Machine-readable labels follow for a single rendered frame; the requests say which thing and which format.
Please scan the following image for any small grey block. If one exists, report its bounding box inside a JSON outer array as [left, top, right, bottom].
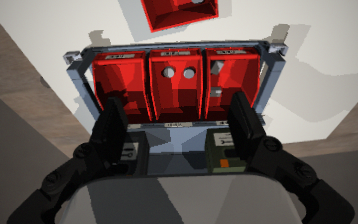
[[210, 87, 221, 97], [210, 60, 224, 75]]

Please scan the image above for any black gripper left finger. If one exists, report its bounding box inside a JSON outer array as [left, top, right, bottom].
[[7, 96, 129, 224]]

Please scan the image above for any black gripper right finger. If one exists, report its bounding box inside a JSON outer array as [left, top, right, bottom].
[[227, 91, 355, 224]]

